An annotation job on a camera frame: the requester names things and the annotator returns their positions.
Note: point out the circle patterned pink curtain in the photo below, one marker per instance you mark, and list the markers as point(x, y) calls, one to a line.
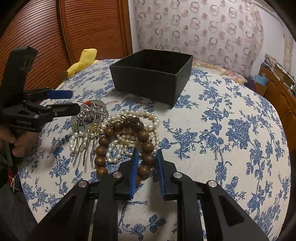
point(228, 34)

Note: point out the blue floral white bedspread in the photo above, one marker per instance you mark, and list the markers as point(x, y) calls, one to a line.
point(217, 130)

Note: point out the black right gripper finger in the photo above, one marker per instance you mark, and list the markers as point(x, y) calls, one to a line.
point(59, 110)

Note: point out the pale green jade disc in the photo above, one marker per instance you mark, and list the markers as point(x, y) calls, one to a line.
point(91, 112)

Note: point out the black square cardboard box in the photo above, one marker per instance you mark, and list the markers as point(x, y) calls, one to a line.
point(155, 74)

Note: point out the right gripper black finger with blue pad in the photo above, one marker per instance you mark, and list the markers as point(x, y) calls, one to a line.
point(89, 211)
point(205, 211)
point(55, 94)

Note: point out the brown louvered wardrobe door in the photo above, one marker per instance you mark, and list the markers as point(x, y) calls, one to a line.
point(60, 31)

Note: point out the person's left hand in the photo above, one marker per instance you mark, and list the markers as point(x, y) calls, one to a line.
point(22, 144)

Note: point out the yellow plush toy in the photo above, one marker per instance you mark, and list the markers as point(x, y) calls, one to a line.
point(87, 58)

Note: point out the silver hair comb pin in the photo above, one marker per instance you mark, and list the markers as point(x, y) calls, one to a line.
point(82, 143)

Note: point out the wooden side cabinet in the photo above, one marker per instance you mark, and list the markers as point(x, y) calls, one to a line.
point(282, 100)

